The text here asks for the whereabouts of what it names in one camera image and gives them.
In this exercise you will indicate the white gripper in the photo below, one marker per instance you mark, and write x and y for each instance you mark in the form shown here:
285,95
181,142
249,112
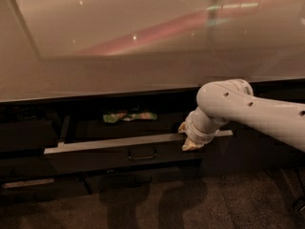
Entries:
193,132

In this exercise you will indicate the dark drawer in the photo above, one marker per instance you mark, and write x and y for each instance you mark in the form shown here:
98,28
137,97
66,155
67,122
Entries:
41,190
100,183
27,135
92,145
30,166

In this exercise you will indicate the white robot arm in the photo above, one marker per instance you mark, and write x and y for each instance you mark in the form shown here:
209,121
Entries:
220,102

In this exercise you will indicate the green snack bag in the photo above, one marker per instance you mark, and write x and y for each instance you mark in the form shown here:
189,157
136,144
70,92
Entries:
114,117

